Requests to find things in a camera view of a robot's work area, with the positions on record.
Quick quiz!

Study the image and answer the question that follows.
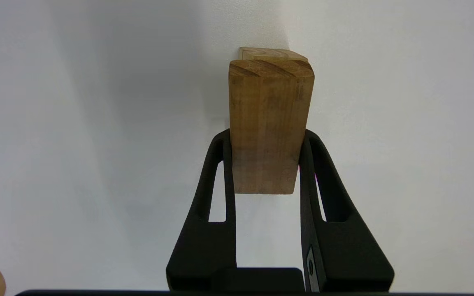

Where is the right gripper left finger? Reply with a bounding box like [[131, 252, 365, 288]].
[[166, 129, 237, 291]]

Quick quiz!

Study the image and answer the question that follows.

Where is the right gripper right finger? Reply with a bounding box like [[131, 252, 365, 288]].
[[298, 129, 395, 292]]

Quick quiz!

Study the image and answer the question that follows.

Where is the rectangular wooden building block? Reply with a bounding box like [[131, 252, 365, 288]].
[[228, 59, 315, 194]]

